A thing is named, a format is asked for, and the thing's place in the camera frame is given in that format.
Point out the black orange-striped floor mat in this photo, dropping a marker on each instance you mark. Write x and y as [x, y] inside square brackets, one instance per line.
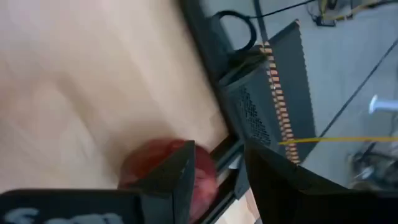
[289, 77]

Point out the red tomato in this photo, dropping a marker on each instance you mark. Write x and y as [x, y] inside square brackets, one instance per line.
[149, 155]

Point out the black perforated panel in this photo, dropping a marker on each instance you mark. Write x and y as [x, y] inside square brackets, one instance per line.
[248, 109]

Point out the black metal table frame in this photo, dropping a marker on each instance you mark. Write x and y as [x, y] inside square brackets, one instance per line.
[205, 40]

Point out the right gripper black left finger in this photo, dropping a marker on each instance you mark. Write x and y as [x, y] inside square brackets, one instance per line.
[161, 193]

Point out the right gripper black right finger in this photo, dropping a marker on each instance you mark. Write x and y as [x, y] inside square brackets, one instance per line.
[295, 196]

